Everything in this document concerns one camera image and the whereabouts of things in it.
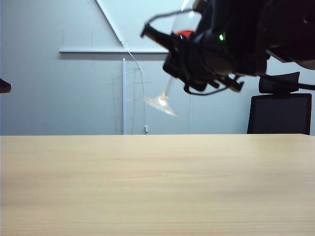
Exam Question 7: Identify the thin white hanging cable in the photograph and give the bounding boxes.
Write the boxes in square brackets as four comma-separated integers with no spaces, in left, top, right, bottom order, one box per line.
[122,41,149,135]

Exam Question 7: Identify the clear goblet with red liquid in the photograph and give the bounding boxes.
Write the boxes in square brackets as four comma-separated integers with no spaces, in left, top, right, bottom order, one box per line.
[142,9,205,118]

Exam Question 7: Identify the white horizontal wall strip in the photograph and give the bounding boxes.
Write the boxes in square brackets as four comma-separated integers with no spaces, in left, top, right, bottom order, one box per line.
[59,48,170,55]

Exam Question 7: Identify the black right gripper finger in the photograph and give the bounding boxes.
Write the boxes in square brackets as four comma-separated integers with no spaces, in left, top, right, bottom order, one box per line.
[140,23,181,52]
[192,0,210,15]

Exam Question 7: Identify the white diagonal wall strip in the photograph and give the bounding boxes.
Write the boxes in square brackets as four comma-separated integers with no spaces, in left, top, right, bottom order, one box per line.
[95,0,124,46]

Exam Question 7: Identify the white vertical wall strip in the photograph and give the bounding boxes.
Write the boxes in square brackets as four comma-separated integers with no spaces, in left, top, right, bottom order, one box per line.
[122,58,127,135]

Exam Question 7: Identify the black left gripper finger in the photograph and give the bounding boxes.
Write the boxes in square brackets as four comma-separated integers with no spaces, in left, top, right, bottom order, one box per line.
[0,78,12,94]

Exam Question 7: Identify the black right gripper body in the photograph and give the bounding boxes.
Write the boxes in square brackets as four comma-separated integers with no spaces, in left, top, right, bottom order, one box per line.
[162,26,247,96]

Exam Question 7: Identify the black office chair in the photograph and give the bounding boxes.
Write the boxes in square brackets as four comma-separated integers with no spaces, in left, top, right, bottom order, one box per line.
[247,71,313,136]

